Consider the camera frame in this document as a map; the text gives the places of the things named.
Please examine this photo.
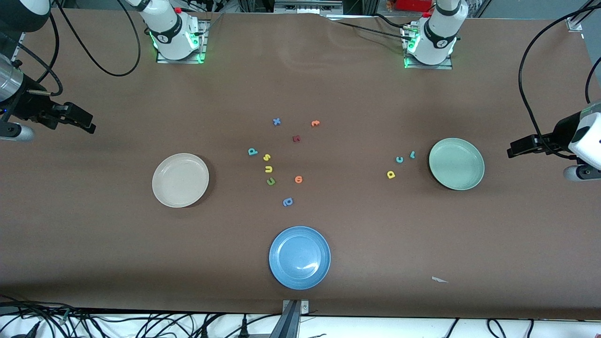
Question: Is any light green plate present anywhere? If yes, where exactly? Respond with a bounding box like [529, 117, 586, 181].
[428, 138, 485, 191]

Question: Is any beige brown plate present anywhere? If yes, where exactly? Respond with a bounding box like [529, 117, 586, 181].
[152, 153, 210, 208]

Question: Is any brown table cover mat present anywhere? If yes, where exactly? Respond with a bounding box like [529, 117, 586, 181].
[0, 7, 601, 321]

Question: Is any red background object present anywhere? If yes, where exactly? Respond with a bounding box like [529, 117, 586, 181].
[393, 0, 433, 13]

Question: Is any blue plate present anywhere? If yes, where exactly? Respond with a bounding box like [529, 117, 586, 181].
[269, 226, 331, 290]

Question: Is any grey device box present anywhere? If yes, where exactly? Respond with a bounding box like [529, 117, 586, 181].
[274, 0, 344, 15]

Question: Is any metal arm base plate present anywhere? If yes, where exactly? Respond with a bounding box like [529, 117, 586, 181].
[403, 24, 454, 70]
[156, 20, 208, 64]

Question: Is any black base power cable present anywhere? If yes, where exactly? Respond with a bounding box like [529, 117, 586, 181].
[373, 13, 407, 30]
[329, 20, 414, 40]

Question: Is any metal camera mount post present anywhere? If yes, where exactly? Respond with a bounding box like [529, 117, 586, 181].
[270, 300, 309, 338]

